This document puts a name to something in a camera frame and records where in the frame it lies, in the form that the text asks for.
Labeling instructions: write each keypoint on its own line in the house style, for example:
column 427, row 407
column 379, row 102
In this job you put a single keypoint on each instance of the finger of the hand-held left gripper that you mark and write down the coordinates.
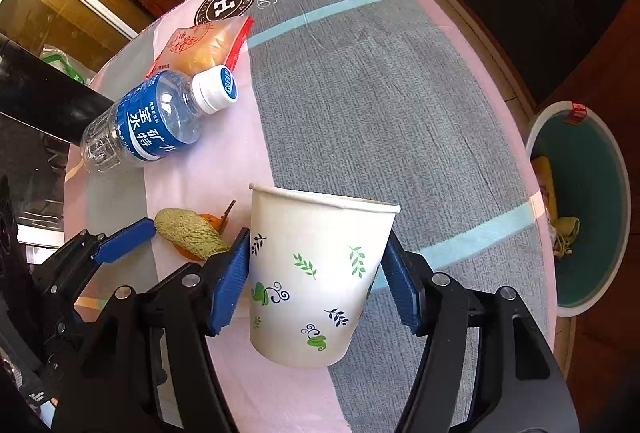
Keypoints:
column 125, row 238

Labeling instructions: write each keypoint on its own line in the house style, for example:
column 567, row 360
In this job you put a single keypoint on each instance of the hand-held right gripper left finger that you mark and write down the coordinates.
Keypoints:
column 229, row 285

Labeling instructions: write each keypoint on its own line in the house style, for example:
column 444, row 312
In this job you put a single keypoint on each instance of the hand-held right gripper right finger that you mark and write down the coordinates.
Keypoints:
column 401, row 290

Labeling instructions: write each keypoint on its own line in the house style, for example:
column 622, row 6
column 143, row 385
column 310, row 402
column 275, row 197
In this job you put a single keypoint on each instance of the green fruit peel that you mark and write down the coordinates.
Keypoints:
column 187, row 233

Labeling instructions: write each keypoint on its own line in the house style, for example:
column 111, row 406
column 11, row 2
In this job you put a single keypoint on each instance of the white leaf print paper cup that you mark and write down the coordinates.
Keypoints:
column 310, row 273

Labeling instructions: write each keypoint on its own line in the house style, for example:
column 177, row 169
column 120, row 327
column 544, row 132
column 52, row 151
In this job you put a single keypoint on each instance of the white and teal trash bin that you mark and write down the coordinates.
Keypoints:
column 595, row 163

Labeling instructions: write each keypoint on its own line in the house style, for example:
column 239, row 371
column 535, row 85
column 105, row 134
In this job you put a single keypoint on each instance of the orange fruit peel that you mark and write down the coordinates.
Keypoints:
column 211, row 219

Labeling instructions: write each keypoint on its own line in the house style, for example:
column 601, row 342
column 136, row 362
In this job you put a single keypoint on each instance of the clear blue label water bottle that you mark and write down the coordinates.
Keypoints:
column 150, row 123

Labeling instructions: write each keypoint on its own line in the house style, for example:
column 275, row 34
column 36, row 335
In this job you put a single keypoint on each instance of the black bar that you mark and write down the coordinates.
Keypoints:
column 50, row 98

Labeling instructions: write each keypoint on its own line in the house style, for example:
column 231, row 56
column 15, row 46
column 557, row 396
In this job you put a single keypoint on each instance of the yellow crumpled wrapper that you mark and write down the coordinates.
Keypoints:
column 566, row 233

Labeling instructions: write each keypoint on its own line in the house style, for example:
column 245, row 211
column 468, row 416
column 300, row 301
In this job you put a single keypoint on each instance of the green plastic bag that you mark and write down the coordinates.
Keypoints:
column 62, row 63

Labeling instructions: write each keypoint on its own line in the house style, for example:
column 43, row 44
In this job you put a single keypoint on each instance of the round table with patterned cloth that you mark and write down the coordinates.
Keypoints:
column 375, row 88

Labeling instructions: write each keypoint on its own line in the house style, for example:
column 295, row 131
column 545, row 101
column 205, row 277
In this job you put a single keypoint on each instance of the clear red snack packet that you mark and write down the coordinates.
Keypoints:
column 200, row 48

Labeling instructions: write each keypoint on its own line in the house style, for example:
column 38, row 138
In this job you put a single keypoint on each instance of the glass sliding door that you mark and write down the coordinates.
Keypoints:
column 60, row 3

